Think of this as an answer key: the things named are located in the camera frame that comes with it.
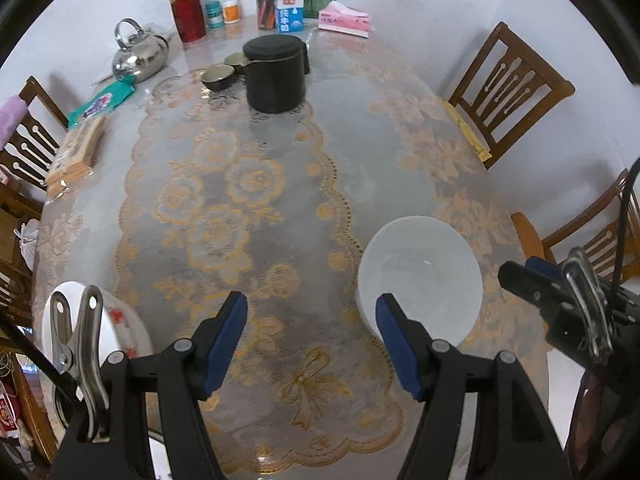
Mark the steel kettle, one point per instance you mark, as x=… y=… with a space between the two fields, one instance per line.
x=140 y=55

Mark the teal jar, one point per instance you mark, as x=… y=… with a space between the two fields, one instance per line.
x=214 y=15

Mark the yellow seat cushion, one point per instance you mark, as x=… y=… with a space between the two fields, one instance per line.
x=467 y=132

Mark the pink tissue box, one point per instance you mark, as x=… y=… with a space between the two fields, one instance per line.
x=345 y=20

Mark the white bottle with orange label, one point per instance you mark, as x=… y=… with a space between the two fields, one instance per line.
x=231 y=10

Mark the white bowl with red flowers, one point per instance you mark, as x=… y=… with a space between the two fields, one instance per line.
x=120 y=325

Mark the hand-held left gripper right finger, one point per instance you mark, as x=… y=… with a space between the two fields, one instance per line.
x=400 y=350

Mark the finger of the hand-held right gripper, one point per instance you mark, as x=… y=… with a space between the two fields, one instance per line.
x=547 y=267
x=530 y=285

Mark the clear biscuit package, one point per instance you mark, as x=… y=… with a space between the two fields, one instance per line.
x=77 y=155

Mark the purple cloth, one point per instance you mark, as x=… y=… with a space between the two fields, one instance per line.
x=9 y=120

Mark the metal spring clip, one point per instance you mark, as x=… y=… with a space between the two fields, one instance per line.
x=80 y=350
x=592 y=300

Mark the teal packet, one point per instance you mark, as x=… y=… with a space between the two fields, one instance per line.
x=100 y=102

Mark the black round container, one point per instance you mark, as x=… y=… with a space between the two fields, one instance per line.
x=275 y=75

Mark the white plastic bag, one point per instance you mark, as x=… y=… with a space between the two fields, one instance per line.
x=27 y=240

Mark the wooden chair with purple cloth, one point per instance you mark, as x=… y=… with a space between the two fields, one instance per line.
x=27 y=145

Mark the large plain white bowl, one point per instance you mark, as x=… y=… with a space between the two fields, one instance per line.
x=425 y=270

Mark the holder with coloured pencils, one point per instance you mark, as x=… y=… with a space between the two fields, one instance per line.
x=266 y=7

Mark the small dark cup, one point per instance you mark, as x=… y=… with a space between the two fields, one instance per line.
x=219 y=77
x=234 y=59

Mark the red bottle with gold cap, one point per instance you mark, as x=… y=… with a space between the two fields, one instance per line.
x=187 y=10

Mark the blue and white carton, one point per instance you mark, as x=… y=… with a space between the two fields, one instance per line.
x=289 y=14

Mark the red printed bag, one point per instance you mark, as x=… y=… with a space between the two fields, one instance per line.
x=10 y=412

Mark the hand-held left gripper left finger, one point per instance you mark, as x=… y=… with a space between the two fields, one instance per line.
x=227 y=345

